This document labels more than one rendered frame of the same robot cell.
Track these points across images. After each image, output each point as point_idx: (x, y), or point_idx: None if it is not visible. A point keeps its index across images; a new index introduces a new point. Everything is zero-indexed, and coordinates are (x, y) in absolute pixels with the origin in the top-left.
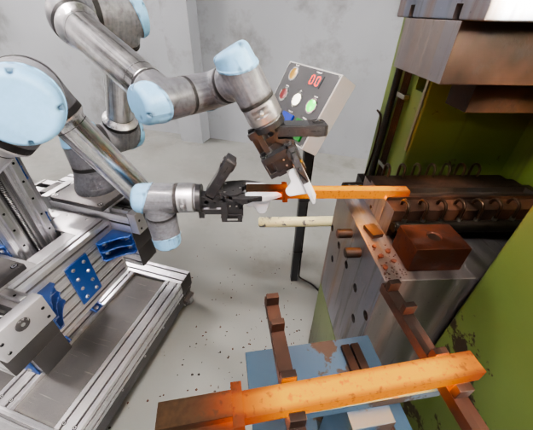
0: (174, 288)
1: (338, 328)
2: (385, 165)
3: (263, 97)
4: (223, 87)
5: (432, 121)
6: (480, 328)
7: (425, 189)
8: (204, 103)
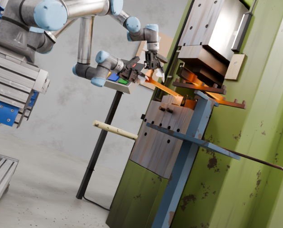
0: (14, 163)
1: (154, 160)
2: (169, 94)
3: (158, 40)
4: (147, 33)
5: None
6: (213, 131)
7: None
8: (140, 35)
